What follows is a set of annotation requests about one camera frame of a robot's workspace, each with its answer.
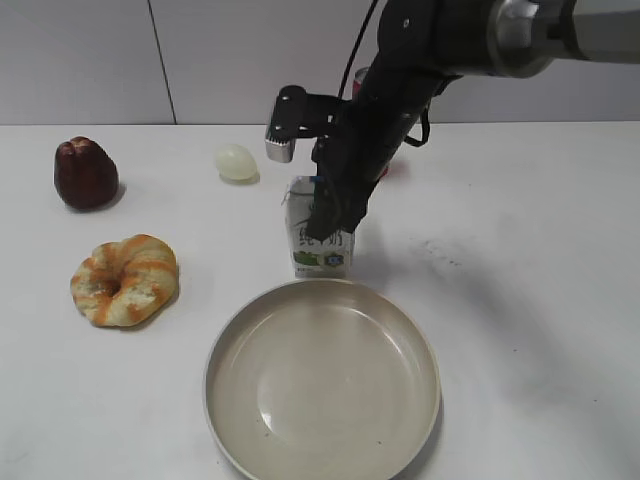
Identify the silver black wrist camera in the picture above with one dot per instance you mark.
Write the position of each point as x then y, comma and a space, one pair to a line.
297, 114

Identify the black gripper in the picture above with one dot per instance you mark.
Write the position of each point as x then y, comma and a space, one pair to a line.
390, 108

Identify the dark red wax apple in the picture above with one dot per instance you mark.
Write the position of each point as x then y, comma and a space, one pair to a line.
85, 177

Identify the red can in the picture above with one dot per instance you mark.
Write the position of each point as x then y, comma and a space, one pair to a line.
357, 83

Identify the white green milk carton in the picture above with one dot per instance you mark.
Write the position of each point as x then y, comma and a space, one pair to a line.
331, 258

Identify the beige round plate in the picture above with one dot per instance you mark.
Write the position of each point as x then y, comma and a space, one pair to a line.
322, 379

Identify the pale white egg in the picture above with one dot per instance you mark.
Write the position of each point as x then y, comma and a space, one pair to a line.
235, 164

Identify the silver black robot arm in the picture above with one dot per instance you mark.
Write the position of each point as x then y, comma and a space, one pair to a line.
423, 46

